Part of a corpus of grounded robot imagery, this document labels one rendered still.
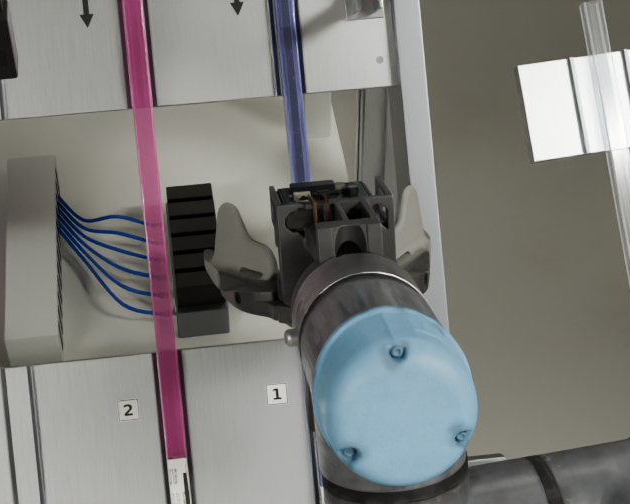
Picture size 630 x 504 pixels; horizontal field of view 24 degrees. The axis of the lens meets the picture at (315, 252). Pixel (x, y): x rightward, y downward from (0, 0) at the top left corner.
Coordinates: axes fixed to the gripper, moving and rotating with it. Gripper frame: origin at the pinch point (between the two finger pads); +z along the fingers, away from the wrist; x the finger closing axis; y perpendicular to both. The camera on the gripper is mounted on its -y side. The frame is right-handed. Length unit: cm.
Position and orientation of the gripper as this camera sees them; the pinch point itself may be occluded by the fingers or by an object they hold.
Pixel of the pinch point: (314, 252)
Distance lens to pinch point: 101.8
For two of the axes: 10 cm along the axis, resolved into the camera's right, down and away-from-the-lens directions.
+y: -0.7, -9.6, -2.8
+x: -9.9, 1.0, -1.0
